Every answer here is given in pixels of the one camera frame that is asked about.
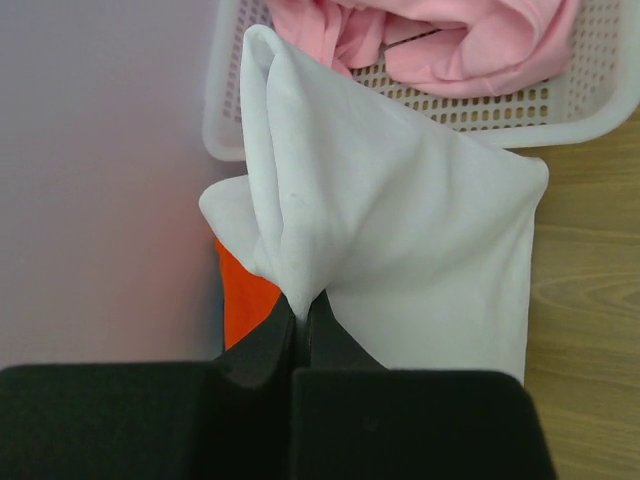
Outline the folded orange t shirt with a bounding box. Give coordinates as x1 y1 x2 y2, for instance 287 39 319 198
215 239 281 350

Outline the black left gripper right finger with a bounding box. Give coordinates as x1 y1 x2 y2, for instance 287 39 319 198
289 294 557 479

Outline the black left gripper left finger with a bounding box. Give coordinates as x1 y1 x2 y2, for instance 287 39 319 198
1 299 296 479

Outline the pink t shirt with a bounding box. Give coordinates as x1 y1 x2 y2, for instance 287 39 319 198
266 0 581 99

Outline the white plastic laundry basket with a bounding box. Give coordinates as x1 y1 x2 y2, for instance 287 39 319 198
202 1 639 161

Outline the white t shirt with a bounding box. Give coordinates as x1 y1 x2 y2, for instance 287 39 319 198
199 25 549 379

